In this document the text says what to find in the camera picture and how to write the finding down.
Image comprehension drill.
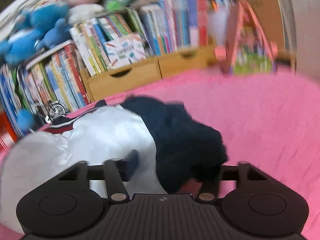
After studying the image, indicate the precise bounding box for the pink rabbit print blanket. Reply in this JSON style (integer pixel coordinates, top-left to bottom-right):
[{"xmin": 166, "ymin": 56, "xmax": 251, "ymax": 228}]
[{"xmin": 0, "ymin": 66, "xmax": 320, "ymax": 240}]

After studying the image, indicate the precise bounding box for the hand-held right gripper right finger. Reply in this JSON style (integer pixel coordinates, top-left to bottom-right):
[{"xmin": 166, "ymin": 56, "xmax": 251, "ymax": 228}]
[{"xmin": 196, "ymin": 161, "xmax": 268, "ymax": 202}]

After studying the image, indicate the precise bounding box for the red plastic crate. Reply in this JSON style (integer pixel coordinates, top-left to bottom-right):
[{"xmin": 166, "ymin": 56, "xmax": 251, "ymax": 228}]
[{"xmin": 0, "ymin": 112, "xmax": 18, "ymax": 150}]

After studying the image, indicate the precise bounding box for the green ball toy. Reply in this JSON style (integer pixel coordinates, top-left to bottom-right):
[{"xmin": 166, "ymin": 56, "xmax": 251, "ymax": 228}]
[{"xmin": 105, "ymin": 0, "xmax": 125, "ymax": 12}]

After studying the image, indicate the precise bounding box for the pink toy house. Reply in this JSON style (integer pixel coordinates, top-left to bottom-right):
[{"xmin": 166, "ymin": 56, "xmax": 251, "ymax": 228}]
[{"xmin": 214, "ymin": 0, "xmax": 278, "ymax": 75}]

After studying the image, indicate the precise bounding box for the white patterned printer box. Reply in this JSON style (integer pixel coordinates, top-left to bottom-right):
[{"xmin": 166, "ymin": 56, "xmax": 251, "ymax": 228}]
[{"xmin": 104, "ymin": 34, "xmax": 147, "ymax": 69}]

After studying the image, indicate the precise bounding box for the blue cat plush toy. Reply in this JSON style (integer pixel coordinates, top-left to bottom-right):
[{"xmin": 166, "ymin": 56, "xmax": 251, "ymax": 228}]
[{"xmin": 21, "ymin": 1, "xmax": 72, "ymax": 34}]

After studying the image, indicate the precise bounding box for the brown cardboard box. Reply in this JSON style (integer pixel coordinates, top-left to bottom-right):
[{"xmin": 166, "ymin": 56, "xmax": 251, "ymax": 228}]
[{"xmin": 234, "ymin": 0, "xmax": 288, "ymax": 63}]

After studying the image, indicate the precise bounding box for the miniature bicycle model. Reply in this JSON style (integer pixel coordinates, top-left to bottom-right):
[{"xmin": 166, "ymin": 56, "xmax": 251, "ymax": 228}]
[{"xmin": 35, "ymin": 100, "xmax": 67, "ymax": 124}]

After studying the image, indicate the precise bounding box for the row of colourful books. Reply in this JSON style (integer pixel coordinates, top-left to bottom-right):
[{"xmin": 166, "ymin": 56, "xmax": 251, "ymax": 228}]
[{"xmin": 17, "ymin": 0, "xmax": 238, "ymax": 115}]

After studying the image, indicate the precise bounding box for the small blue plush toy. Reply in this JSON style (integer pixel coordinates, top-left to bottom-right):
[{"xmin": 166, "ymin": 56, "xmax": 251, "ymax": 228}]
[{"xmin": 40, "ymin": 18, "xmax": 73, "ymax": 50}]

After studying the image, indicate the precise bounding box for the large blue white plush toy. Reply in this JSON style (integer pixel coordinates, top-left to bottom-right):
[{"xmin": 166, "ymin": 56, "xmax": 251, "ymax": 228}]
[{"xmin": 0, "ymin": 27, "xmax": 43, "ymax": 65}]

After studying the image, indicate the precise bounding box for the row of tall blue books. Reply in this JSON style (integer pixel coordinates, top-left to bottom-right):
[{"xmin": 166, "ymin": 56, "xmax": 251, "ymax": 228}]
[{"xmin": 0, "ymin": 65, "xmax": 28, "ymax": 135}]

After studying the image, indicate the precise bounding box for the blue plush ball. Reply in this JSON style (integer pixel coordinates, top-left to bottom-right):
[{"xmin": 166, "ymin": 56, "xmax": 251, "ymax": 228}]
[{"xmin": 16, "ymin": 109, "xmax": 35, "ymax": 132}]

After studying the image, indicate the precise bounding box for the wooden drawer organizer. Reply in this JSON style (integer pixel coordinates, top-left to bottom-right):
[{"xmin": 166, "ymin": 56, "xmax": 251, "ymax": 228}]
[{"xmin": 80, "ymin": 45, "xmax": 218, "ymax": 102}]

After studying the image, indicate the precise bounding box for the navy and white jacket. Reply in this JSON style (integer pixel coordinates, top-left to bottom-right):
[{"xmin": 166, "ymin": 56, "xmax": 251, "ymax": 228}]
[{"xmin": 0, "ymin": 95, "xmax": 228, "ymax": 234}]

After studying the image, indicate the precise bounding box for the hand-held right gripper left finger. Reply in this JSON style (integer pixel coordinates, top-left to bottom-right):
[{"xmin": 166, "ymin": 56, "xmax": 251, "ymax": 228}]
[{"xmin": 59, "ymin": 149, "xmax": 139, "ymax": 202}]

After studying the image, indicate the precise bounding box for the wooden stand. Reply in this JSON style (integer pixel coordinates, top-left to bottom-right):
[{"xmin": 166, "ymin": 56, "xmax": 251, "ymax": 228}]
[{"xmin": 275, "ymin": 51, "xmax": 298, "ymax": 74}]

